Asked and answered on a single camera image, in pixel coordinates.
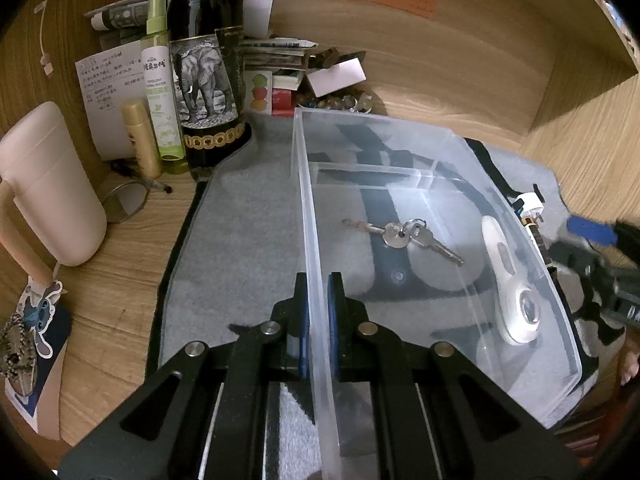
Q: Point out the grey letter print mat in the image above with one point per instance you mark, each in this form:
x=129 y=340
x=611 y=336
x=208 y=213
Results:
x=240 y=240

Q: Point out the fruit print card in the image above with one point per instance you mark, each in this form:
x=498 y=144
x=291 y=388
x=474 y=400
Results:
x=259 y=92

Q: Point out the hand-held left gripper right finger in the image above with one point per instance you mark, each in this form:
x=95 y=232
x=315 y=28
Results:
x=334 y=340

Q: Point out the small white open carton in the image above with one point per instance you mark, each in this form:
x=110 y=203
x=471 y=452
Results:
x=335 y=77

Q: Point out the bunch of silver keys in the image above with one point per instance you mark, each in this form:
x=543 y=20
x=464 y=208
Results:
x=395 y=237

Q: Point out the bowl of small shells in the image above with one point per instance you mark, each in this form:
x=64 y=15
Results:
x=345 y=102

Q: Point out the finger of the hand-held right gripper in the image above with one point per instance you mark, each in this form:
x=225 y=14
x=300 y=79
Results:
x=575 y=255
x=592 y=230

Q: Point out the yellow tube bottle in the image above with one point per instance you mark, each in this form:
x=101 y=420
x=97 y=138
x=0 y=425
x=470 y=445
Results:
x=140 y=140

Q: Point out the handwritten paper note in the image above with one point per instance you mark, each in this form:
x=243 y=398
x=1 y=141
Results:
x=107 y=90

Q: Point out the green spray bottle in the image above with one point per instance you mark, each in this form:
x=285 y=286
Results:
x=160 y=110

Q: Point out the dark elephant label wine bottle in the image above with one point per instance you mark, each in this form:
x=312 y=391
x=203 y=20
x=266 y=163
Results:
x=205 y=85

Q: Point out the grey dotted rolled tube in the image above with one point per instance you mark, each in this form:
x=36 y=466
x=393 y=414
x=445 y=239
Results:
x=120 y=15

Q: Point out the cartoon sticker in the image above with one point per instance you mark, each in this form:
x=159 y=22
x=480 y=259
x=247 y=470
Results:
x=42 y=302

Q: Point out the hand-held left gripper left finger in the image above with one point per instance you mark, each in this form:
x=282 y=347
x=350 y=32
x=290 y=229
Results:
x=301 y=345

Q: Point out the white plug adapter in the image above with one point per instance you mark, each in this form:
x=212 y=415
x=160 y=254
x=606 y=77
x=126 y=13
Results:
x=527 y=207

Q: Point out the clear plastic storage box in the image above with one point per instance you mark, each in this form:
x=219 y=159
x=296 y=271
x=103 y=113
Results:
x=450 y=310

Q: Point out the stack of books and papers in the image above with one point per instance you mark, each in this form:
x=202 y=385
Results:
x=280 y=55

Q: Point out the dark blue card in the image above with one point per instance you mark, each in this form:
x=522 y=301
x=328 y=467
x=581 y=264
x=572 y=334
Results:
x=52 y=360

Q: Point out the thin frame eyeglasses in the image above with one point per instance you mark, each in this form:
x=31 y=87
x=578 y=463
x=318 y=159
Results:
x=125 y=205

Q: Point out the small red box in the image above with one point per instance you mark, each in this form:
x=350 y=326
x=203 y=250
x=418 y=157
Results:
x=285 y=102

